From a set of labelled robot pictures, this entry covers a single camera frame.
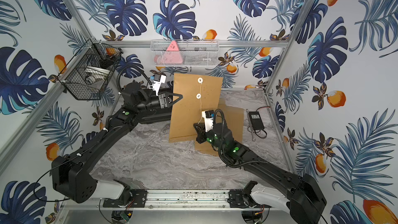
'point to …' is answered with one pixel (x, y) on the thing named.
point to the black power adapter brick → (256, 121)
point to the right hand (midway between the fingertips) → (193, 124)
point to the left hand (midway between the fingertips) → (181, 94)
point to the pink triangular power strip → (173, 55)
